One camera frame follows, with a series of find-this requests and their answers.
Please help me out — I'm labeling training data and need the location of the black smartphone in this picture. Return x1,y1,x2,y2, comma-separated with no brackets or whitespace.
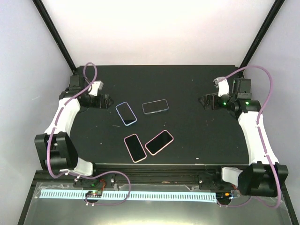
146,131,173,154

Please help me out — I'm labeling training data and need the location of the pink phone case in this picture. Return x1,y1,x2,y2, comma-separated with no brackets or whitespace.
144,130,174,156

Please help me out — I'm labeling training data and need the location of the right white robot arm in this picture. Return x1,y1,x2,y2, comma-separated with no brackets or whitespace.
199,77,288,197

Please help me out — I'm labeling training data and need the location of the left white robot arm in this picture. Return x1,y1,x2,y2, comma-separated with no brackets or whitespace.
34,75,113,187

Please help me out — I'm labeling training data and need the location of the phone in blue case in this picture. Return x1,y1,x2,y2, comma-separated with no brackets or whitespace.
115,102,137,127

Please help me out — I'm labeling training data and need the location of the phone in clear grey case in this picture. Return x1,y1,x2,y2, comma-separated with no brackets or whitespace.
142,99,169,115

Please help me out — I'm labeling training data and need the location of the phone in pink case front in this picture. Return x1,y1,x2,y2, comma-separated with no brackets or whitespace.
124,134,147,163

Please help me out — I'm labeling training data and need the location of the left controller board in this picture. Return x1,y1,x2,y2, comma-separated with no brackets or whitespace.
85,190,103,198

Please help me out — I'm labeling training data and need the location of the controller board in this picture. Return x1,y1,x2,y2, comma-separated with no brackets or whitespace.
216,192,236,201
85,190,103,198

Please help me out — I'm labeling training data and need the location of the right controller board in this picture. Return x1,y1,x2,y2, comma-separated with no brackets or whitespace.
216,192,236,201

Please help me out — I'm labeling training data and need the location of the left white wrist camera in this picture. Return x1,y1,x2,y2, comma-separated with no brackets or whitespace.
88,81,104,97

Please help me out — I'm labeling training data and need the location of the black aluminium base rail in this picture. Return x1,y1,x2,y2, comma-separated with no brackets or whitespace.
44,164,249,188

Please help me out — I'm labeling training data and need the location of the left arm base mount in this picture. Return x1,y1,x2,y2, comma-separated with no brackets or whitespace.
73,178,114,189

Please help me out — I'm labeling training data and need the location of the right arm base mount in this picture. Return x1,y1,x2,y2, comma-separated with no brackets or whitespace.
198,172,238,191

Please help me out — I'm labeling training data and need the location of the light blue slotted cable duct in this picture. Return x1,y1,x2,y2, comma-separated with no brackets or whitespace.
39,189,217,203

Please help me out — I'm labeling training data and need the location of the right black frame post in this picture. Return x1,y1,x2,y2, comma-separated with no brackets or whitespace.
240,0,285,68

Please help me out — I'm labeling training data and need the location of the black frame post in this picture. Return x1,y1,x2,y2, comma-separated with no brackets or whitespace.
32,0,77,73
240,0,285,68

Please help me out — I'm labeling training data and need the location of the left black frame post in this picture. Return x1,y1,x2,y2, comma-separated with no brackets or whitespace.
32,0,77,73

